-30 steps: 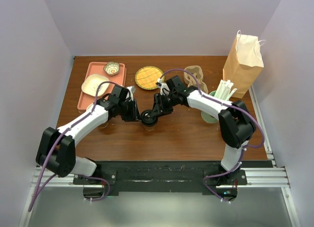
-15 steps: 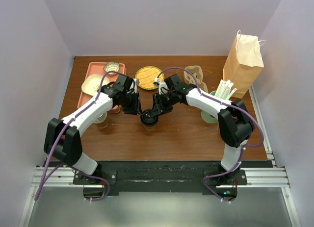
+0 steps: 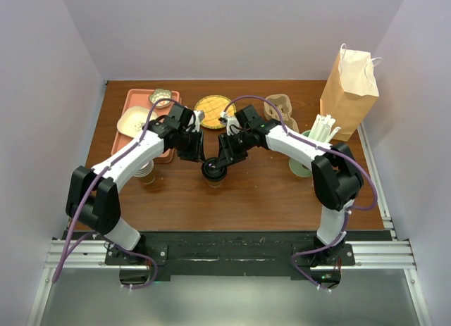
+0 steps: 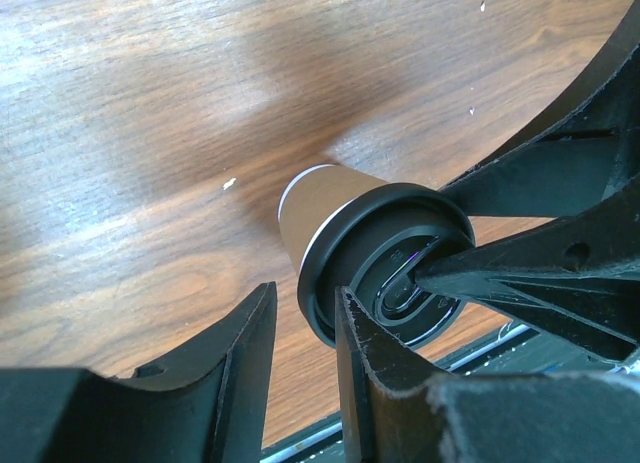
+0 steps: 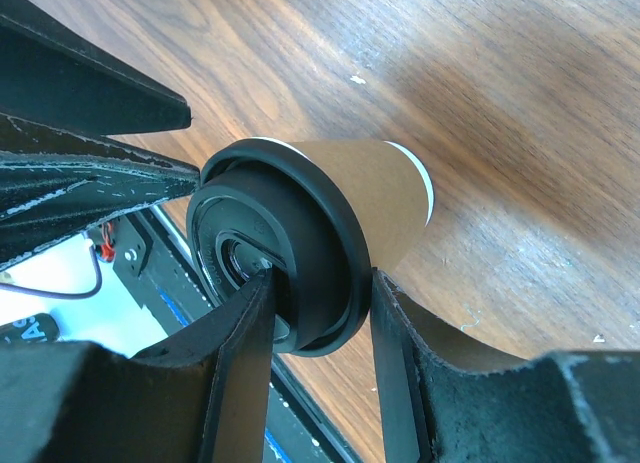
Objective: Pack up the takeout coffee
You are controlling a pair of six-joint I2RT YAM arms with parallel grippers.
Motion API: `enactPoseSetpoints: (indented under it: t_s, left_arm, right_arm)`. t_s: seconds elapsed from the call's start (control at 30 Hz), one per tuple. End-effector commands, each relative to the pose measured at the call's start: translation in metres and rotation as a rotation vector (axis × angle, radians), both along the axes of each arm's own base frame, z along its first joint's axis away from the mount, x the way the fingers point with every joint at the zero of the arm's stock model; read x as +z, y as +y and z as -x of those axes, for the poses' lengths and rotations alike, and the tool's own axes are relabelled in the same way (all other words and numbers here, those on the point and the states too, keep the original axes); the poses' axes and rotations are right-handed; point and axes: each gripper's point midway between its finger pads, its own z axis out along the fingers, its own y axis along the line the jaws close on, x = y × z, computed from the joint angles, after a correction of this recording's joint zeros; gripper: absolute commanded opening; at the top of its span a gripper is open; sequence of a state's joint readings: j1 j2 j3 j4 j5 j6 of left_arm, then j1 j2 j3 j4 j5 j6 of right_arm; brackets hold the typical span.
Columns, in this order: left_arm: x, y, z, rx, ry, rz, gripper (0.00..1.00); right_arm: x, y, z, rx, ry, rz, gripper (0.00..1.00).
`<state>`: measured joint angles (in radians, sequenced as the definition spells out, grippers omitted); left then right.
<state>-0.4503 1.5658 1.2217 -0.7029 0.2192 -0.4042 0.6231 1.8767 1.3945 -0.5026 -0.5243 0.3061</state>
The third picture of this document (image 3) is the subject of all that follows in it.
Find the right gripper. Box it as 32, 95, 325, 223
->
217, 131, 253, 170

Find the black coffee cup lid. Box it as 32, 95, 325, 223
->
201, 157, 227, 182

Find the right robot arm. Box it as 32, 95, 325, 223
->
203, 118, 364, 265

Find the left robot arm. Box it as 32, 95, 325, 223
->
66, 111, 204, 264

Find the yellow woven coaster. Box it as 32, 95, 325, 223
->
194, 95, 231, 130

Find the stack of paper cups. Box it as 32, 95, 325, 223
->
134, 161, 156, 184

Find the green straw holder cup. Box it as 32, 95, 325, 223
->
288, 130, 314, 178

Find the small patterned dish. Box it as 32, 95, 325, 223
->
149, 89, 172, 109

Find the cream square plate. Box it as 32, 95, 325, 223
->
116, 106, 158, 138

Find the cardboard cup carrier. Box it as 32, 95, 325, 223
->
264, 94, 299, 132

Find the pink rectangular tray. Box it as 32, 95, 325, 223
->
111, 89, 182, 163

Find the brown paper bag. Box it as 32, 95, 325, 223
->
319, 44, 382, 142

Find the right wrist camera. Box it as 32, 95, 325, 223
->
219, 105, 264, 136

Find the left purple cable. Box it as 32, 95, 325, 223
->
51, 98, 177, 291

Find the purple cable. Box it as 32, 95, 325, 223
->
51, 98, 177, 291
221, 95, 378, 290

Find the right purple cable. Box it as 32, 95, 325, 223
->
221, 95, 378, 290

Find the aluminium rail frame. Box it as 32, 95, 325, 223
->
26, 125, 433, 326

